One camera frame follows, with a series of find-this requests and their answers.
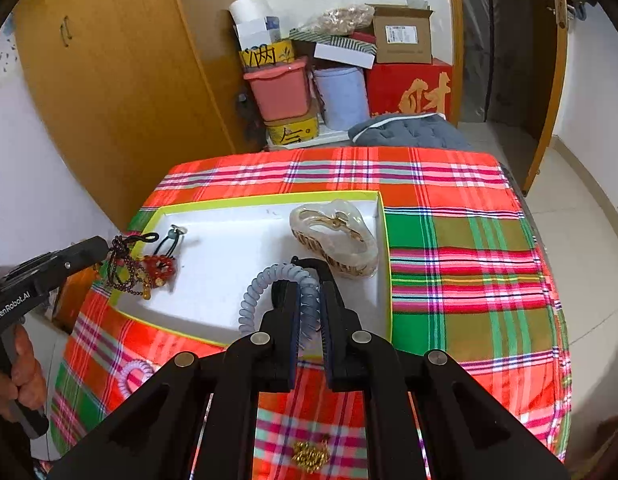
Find red gift box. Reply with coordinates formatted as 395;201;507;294
366;58;454;122

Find red bead bracelet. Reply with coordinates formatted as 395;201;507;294
139;255;178;301

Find white paper boxes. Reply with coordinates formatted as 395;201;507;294
229;0;283;52

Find black hair tie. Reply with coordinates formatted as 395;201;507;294
152;225;188;260

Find yellow shallow cardboard box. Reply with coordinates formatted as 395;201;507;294
108;191;394;353

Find striped flat box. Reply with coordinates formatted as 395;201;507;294
289;29;378;54

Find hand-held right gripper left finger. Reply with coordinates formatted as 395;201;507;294
48;280;311;480

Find person's left hand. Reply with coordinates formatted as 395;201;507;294
0;324;48;423

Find brown cardboard box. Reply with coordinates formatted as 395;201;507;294
371;4;435;65

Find clear bag of nuts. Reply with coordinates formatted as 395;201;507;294
298;3;376;36

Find lilac coil bracelet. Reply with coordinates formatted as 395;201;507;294
118;360;155;397

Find yellow tin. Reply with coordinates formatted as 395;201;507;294
264;110;320;145

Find pale blue coil bracelet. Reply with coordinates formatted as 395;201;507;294
238;264;324;347

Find grey quilted cushion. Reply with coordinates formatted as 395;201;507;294
347;112;472;150

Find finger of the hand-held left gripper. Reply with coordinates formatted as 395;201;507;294
49;237;111;277

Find metal door handle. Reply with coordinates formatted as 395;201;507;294
543;0;570;27

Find gold bead bracelet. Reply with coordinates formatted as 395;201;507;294
291;435;334;473

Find white flat box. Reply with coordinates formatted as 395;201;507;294
313;42;378;70

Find dark bead necklace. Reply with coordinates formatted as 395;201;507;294
96;232;160;296

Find plaid tablecloth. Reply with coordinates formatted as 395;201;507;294
49;146;574;480

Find wooden wardrobe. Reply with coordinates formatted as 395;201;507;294
12;0;264;235

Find wooden door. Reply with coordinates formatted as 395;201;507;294
520;0;570;197

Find dark door curtain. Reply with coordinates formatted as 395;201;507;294
458;0;546;124

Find clear hair claw clip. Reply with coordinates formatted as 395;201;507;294
289;199;380;279

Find pink plastic bin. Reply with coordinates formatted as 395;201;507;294
242;57;313;122

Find yellow printed box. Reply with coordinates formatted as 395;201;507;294
239;40;296;72

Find pale blue bucket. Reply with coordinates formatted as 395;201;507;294
313;65;371;132

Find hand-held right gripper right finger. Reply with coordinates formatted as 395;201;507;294
316;280;570;480

